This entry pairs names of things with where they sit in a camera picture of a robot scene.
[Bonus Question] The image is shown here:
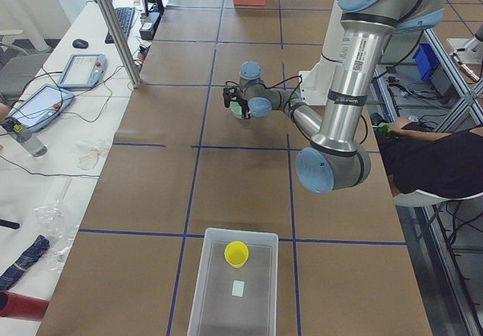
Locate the yellow plastic cup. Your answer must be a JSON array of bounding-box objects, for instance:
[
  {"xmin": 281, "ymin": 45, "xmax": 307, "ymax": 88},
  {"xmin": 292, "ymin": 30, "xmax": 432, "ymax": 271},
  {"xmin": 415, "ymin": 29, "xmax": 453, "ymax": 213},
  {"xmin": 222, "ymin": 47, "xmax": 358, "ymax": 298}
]
[{"xmin": 224, "ymin": 241, "xmax": 249, "ymax": 268}]

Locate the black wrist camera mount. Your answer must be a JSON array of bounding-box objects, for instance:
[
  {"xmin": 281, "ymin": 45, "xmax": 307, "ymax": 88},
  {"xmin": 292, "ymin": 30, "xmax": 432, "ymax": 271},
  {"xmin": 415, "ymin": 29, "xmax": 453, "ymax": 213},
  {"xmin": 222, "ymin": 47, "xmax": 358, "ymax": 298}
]
[{"xmin": 222, "ymin": 82, "xmax": 239, "ymax": 108}]

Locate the clear water bottle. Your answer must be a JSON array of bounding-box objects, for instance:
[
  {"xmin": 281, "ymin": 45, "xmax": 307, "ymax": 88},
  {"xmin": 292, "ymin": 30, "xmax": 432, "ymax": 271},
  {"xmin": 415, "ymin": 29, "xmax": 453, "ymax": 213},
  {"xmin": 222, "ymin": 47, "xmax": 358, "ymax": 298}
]
[{"xmin": 2, "ymin": 117, "xmax": 48, "ymax": 157}]

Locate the near teach pendant tablet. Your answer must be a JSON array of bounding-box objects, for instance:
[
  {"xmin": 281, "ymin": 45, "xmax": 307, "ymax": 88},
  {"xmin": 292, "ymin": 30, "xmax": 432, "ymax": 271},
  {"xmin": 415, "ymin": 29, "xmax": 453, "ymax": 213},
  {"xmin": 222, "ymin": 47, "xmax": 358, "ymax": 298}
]
[{"xmin": 9, "ymin": 85, "xmax": 74, "ymax": 132}]

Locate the grey office chair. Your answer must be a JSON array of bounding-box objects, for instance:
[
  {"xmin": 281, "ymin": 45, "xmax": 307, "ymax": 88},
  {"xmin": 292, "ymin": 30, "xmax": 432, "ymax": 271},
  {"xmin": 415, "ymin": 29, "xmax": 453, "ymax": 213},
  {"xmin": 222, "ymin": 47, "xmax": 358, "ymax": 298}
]
[{"xmin": 1, "ymin": 29, "xmax": 50, "ymax": 105}]

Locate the person in black shirt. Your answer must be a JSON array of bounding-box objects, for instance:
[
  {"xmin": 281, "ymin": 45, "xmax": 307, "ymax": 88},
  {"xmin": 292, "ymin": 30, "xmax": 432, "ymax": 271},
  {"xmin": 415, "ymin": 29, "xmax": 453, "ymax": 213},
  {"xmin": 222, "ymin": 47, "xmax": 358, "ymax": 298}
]
[{"xmin": 371, "ymin": 113, "xmax": 482, "ymax": 199}]

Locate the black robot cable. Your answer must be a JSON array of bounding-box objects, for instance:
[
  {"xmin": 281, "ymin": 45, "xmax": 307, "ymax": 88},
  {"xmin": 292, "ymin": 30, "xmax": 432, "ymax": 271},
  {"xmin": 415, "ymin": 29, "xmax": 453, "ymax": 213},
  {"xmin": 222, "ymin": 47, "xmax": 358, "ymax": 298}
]
[{"xmin": 224, "ymin": 74, "xmax": 305, "ymax": 118}]

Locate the black computer mouse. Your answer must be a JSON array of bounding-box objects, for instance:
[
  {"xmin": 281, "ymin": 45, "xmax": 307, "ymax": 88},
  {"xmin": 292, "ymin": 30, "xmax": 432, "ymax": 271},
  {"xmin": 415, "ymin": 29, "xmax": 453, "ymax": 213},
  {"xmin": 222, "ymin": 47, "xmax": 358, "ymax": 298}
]
[{"xmin": 72, "ymin": 39, "xmax": 89, "ymax": 49}]

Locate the white camera mast with base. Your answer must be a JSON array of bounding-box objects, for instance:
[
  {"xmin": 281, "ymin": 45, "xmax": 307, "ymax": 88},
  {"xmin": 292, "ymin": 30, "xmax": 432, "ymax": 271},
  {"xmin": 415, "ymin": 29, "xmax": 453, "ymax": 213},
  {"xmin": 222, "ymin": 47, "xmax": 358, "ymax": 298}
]
[{"xmin": 299, "ymin": 1, "xmax": 344, "ymax": 106}]

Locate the crumpled clear plastic bag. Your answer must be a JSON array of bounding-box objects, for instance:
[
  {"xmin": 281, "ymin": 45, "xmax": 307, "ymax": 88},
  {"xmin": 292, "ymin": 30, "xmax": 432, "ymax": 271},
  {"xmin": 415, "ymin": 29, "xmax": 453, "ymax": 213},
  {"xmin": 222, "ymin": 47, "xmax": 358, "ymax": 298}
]
[{"xmin": 34, "ymin": 177, "xmax": 78, "ymax": 273}]

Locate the red cylinder bottle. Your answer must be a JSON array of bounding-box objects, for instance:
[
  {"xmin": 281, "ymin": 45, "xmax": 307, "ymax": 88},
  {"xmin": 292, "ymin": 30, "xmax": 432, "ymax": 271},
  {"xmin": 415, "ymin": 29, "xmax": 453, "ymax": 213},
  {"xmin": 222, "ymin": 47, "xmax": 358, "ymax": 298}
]
[{"xmin": 1, "ymin": 291, "xmax": 49, "ymax": 321}]

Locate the aluminium frame post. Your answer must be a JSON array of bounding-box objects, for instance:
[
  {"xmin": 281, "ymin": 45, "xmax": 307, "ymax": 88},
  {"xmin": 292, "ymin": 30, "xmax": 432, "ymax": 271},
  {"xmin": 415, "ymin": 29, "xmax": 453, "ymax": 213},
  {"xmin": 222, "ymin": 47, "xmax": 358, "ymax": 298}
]
[{"xmin": 96, "ymin": 0, "xmax": 142, "ymax": 88}]

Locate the green plastic bowl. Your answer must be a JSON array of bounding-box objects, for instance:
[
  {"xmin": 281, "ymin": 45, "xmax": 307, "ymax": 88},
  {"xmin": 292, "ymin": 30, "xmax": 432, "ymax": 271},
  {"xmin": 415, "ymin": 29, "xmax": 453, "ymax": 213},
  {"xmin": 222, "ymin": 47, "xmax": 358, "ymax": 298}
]
[{"xmin": 229, "ymin": 101, "xmax": 244, "ymax": 119}]

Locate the folded dark blue umbrella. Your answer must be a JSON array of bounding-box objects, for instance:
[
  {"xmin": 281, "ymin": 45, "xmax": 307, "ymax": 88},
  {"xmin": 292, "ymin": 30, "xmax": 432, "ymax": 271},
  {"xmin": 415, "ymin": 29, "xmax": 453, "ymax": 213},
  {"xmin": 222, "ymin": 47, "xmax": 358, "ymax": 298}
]
[{"xmin": 1, "ymin": 235, "xmax": 50, "ymax": 291}]

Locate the blue parts bin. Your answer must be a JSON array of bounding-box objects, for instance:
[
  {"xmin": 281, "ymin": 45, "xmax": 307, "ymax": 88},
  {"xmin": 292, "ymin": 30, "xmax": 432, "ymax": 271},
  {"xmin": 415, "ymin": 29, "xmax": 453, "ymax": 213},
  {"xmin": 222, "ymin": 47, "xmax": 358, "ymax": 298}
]
[{"xmin": 412, "ymin": 43, "xmax": 440, "ymax": 82}]

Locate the black power box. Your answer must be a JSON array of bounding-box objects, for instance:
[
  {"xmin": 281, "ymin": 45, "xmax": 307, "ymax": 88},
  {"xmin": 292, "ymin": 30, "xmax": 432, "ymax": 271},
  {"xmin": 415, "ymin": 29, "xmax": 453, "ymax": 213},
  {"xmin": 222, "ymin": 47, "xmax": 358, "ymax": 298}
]
[{"xmin": 139, "ymin": 12, "xmax": 161, "ymax": 41}]

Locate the far teach pendant tablet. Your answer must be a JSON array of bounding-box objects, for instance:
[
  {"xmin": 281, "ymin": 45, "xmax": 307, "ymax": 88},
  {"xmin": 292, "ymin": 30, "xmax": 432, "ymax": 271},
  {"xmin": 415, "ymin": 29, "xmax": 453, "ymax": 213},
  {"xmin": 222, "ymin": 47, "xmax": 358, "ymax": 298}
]
[{"xmin": 58, "ymin": 54, "xmax": 106, "ymax": 91}]

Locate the teach pendant tablet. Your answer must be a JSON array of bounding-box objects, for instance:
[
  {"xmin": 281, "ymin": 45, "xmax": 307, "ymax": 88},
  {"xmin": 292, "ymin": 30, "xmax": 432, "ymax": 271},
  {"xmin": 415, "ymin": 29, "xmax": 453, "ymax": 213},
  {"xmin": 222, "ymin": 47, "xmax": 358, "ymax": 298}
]
[
  {"xmin": 58, "ymin": 54, "xmax": 106, "ymax": 91},
  {"xmin": 9, "ymin": 85, "xmax": 74, "ymax": 132}
]

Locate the white label sticker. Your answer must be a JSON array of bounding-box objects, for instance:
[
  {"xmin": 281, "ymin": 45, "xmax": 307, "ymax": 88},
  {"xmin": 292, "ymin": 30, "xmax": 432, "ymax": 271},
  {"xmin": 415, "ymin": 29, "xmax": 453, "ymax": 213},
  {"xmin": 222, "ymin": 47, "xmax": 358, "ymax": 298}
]
[{"xmin": 231, "ymin": 279, "xmax": 245, "ymax": 297}]

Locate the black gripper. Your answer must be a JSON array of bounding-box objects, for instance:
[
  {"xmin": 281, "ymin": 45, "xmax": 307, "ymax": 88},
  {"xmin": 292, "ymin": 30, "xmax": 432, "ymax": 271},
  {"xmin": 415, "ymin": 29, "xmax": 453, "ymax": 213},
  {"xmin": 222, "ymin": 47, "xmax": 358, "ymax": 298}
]
[{"xmin": 236, "ymin": 96, "xmax": 251, "ymax": 119}]

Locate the black keyboard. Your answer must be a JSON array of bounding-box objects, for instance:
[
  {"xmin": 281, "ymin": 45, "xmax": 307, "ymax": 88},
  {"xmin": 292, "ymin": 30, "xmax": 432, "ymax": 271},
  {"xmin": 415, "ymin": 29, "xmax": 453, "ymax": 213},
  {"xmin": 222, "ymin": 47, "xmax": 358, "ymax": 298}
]
[{"xmin": 115, "ymin": 7, "xmax": 136, "ymax": 38}]

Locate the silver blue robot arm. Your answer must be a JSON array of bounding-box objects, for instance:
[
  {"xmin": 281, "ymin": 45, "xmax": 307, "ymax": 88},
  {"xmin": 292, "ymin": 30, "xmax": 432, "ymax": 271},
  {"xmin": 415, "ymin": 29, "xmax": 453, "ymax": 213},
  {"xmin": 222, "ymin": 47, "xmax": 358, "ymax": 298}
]
[
  {"xmin": 223, "ymin": 0, "xmax": 444, "ymax": 193},
  {"xmin": 240, "ymin": 20, "xmax": 482, "ymax": 117}
]

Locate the clear plastic storage box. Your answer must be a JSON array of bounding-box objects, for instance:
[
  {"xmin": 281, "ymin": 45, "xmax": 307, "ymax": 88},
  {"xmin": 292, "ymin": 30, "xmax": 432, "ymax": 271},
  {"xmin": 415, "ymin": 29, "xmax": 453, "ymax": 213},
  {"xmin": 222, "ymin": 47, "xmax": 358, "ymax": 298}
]
[{"xmin": 187, "ymin": 227, "xmax": 278, "ymax": 335}]

